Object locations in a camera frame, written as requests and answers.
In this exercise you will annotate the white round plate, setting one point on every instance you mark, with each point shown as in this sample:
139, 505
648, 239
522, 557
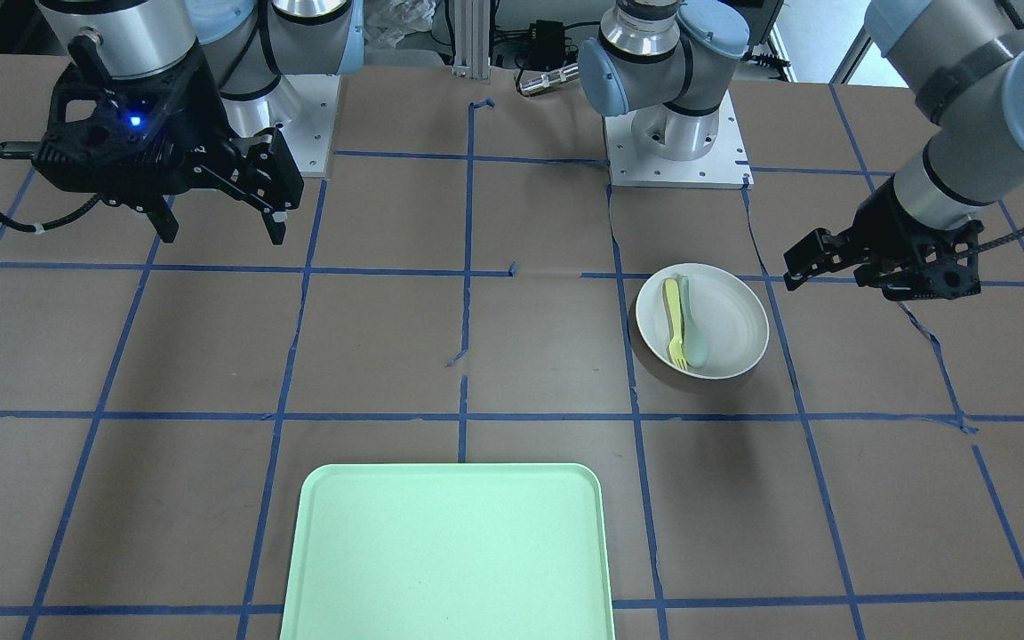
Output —
732, 316

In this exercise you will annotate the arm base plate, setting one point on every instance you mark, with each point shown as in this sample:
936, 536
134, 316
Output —
310, 133
725, 169

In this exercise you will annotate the black power adapter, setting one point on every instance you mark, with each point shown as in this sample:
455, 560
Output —
546, 40

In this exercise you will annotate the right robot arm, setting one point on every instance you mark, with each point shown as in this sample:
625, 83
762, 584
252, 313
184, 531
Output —
251, 46

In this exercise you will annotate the silver metal connector plug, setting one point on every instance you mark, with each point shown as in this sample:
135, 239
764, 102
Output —
548, 81

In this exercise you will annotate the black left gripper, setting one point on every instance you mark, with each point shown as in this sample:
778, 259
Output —
884, 220

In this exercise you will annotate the yellow plastic fork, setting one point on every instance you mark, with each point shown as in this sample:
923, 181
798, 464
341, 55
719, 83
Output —
675, 314

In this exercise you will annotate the light green tray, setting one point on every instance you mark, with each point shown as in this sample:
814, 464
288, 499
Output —
449, 551

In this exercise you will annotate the pale green plastic spoon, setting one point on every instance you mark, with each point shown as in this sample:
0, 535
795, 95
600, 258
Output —
695, 342

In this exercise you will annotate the aluminium frame post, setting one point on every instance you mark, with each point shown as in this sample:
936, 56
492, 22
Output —
472, 24

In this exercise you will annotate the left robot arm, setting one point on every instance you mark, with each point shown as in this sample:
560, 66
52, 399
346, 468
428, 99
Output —
668, 64

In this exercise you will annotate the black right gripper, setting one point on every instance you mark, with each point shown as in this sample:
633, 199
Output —
196, 111

